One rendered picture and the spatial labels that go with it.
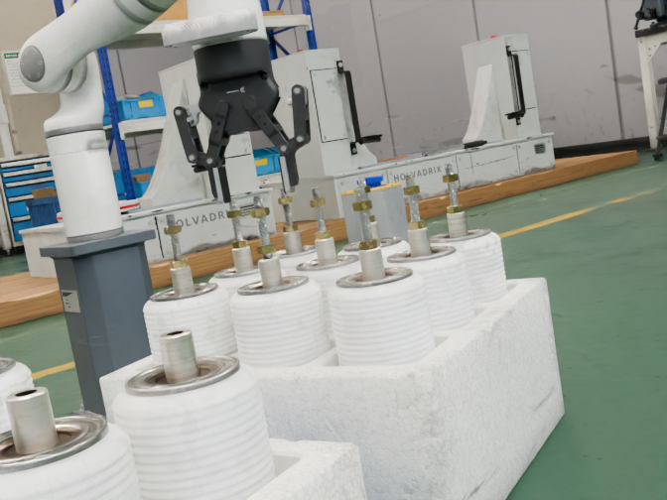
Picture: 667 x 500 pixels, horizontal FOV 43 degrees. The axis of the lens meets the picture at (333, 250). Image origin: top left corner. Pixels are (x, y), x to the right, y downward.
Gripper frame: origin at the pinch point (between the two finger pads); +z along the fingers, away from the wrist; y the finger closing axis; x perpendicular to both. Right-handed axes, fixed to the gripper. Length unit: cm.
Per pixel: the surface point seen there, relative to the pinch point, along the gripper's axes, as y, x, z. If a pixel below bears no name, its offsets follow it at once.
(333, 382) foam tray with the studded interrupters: -7.0, 10.5, 18.5
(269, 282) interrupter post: 0.0, 1.1, 9.9
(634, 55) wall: -132, -547, -30
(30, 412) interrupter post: 1.7, 44.5, 8.5
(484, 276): -21.2, -14.4, 15.1
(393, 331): -12.8, 8.3, 15.0
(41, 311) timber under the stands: 122, -161, 34
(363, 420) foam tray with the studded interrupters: -9.3, 11.3, 22.1
